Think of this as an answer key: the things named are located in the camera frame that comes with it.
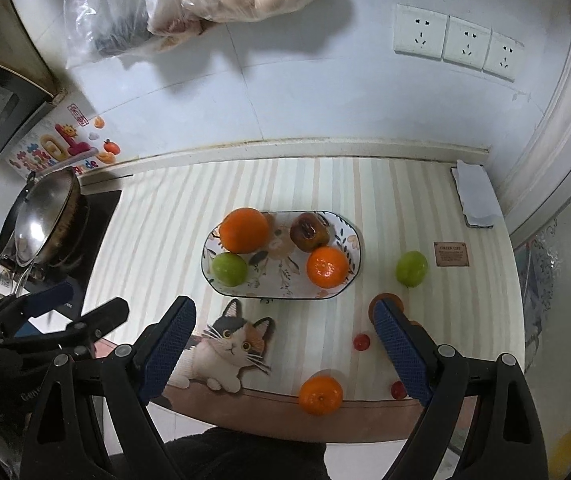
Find striped tablecloth with cat print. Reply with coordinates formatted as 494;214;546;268
82;155;526;443

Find brown-orange persimmon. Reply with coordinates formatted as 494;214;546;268
368;292;423;331

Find dark red persimmon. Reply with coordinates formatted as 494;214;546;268
289;212;331;252

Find steel wok lid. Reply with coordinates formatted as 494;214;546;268
12;170;81;267

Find white wall socket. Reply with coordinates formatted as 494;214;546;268
442;15;492;71
483;31;525;82
394;3;449;59

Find oval floral plate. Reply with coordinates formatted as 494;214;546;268
201;210;365;301

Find dark wok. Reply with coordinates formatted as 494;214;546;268
0;167;92;281

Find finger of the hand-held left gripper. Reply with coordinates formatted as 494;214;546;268
0;281;75;341
0;297;131;358

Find black cooktop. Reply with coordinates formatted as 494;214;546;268
0;189;123;322

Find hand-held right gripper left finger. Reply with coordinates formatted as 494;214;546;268
19;296;197;480

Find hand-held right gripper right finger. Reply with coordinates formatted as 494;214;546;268
371;297;550;480

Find white folded cloth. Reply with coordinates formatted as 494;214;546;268
450;159;503;229

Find green apple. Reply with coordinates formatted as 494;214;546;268
396;251;429;288
210;252;249;287

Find patterned glass door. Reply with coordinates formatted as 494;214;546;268
510;160;571;461

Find orange mandarin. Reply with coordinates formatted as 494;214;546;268
299;375;344;417
306;246;350;289

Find clear bag with dark contents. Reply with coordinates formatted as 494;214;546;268
64;0;166;68

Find large orange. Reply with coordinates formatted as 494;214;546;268
218;207;271;255

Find colourful wall sticker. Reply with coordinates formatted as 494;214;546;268
8;102;121;177

